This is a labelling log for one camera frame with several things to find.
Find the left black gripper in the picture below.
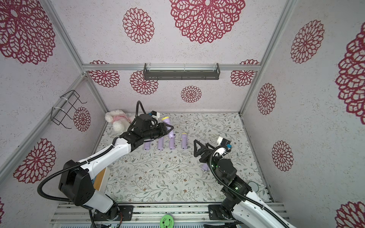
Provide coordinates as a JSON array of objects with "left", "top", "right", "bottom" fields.
[{"left": 143, "top": 122, "right": 174, "bottom": 141}]

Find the purple flashlight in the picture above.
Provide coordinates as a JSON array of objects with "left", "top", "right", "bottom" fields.
[
  {"left": 181, "top": 133, "right": 188, "bottom": 150},
  {"left": 144, "top": 142, "right": 151, "bottom": 151},
  {"left": 201, "top": 163, "right": 210, "bottom": 172},
  {"left": 158, "top": 138, "right": 164, "bottom": 151},
  {"left": 169, "top": 134, "right": 176, "bottom": 150},
  {"left": 162, "top": 116, "right": 175, "bottom": 139}
]

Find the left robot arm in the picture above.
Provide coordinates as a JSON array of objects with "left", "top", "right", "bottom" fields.
[{"left": 37, "top": 114, "right": 174, "bottom": 220}]

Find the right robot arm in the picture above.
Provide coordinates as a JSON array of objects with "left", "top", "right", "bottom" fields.
[{"left": 194, "top": 137, "right": 292, "bottom": 228}]

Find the white plush teddy bear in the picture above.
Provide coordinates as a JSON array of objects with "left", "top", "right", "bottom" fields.
[{"left": 105, "top": 110, "right": 131, "bottom": 133}]

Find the green tape roll right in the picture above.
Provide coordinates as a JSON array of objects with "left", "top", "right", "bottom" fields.
[{"left": 248, "top": 181, "right": 260, "bottom": 192}]

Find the green tape roll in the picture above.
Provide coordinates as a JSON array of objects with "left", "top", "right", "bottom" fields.
[
  {"left": 248, "top": 181, "right": 260, "bottom": 192},
  {"left": 160, "top": 214, "right": 174, "bottom": 228}
]

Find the green tape roll front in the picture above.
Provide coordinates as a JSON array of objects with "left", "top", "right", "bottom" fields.
[{"left": 160, "top": 214, "right": 174, "bottom": 228}]

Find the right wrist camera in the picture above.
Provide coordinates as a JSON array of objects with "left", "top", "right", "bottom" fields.
[{"left": 217, "top": 136, "right": 232, "bottom": 157}]

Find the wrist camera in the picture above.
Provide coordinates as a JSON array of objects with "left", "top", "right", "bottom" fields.
[
  {"left": 217, "top": 136, "right": 232, "bottom": 157},
  {"left": 149, "top": 111, "right": 160, "bottom": 120}
]

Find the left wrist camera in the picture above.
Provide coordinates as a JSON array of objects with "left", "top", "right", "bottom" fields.
[{"left": 149, "top": 111, "right": 160, "bottom": 120}]

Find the black wall shelf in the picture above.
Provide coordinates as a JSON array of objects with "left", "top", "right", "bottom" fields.
[{"left": 143, "top": 63, "right": 221, "bottom": 81}]

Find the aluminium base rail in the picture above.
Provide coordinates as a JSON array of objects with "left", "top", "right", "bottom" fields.
[{"left": 50, "top": 203, "right": 233, "bottom": 225}]

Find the black wire wall rack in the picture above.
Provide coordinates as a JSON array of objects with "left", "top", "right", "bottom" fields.
[{"left": 50, "top": 90, "right": 87, "bottom": 129}]

